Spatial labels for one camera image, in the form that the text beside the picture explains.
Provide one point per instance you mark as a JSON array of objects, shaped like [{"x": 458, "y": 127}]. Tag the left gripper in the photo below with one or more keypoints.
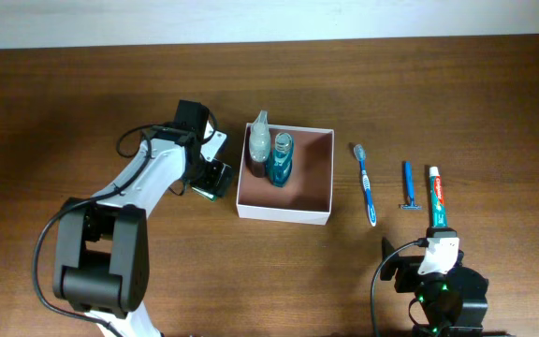
[{"x": 215, "y": 168}]

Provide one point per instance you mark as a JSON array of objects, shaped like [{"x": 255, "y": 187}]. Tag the blue white toothbrush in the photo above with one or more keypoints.
[{"x": 360, "y": 156}]

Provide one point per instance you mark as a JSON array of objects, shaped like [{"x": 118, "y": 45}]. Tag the green red toothpaste tube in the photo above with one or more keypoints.
[{"x": 439, "y": 219}]

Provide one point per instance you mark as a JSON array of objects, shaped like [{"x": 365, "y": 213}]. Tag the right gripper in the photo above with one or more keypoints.
[{"x": 409, "y": 268}]

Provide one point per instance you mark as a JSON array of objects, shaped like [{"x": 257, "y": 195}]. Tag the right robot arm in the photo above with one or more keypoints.
[{"x": 452, "y": 296}]

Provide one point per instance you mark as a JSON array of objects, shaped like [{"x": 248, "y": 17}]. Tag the white cardboard box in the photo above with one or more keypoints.
[{"x": 306, "y": 197}]

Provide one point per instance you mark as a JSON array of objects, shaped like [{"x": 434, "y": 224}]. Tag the green white small carton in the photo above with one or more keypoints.
[{"x": 201, "y": 188}]

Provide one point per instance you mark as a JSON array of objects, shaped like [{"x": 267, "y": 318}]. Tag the teal mouthwash bottle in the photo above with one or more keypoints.
[{"x": 280, "y": 163}]

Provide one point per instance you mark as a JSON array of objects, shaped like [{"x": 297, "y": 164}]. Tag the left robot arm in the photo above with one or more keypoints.
[{"x": 102, "y": 265}]

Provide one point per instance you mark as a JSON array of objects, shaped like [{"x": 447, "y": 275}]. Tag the clear spray bottle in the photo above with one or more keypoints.
[{"x": 259, "y": 144}]

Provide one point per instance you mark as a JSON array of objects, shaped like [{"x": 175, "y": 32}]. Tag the blue disposable razor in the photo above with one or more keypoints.
[{"x": 410, "y": 204}]

